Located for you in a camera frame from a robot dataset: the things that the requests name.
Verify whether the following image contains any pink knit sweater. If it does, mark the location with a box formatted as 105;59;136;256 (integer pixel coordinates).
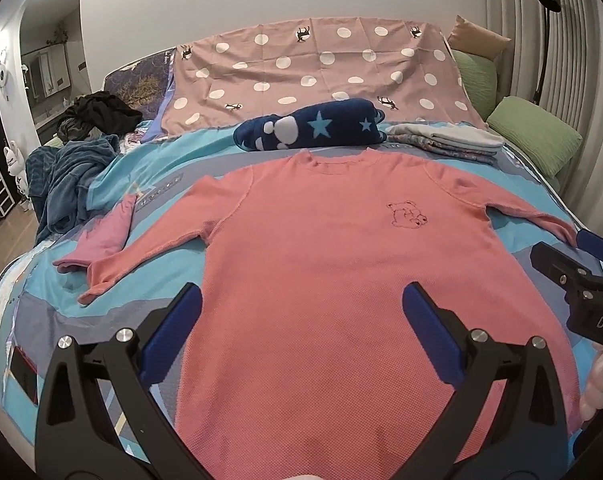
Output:
80;150;581;479

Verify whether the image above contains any right hand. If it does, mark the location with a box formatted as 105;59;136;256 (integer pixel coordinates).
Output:
579;342;603;422

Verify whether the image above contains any tan cushion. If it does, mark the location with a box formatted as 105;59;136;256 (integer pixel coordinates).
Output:
447;15;511;61

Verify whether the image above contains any navy star fleece blanket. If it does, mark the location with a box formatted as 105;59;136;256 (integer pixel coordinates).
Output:
233;98;386;152

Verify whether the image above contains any green cushion far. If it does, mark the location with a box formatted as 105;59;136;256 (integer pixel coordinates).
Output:
452;50;498;120

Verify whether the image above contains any green cushion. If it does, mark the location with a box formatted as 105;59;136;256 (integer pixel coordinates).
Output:
452;50;498;120
487;96;582;177

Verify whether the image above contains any green cushion near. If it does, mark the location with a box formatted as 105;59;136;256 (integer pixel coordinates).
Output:
487;96;582;177

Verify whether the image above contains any pink polka dot pillowcase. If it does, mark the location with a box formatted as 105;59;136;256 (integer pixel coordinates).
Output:
161;18;485;136

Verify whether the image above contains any small pink garment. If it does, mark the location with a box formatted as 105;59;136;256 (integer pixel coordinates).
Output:
53;194;138;273

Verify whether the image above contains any white lucky cat figurine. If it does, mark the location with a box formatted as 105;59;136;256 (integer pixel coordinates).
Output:
4;141;29;197

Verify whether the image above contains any dark floral pillow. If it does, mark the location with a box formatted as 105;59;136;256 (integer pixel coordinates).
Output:
103;49;174;120

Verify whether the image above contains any dark teal blanket pile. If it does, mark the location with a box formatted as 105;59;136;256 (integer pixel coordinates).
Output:
26;134;119;244

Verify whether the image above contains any blue patterned bed cover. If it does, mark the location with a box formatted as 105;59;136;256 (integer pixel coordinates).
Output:
0;129;603;446

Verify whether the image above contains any black clothes pile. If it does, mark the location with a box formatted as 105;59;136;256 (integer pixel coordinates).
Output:
56;91;143;144

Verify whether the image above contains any black floor lamp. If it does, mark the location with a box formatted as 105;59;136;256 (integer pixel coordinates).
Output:
533;0;562;105

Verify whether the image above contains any folded grey floral clothes stack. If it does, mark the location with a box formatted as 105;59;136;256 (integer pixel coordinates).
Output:
386;122;505;165

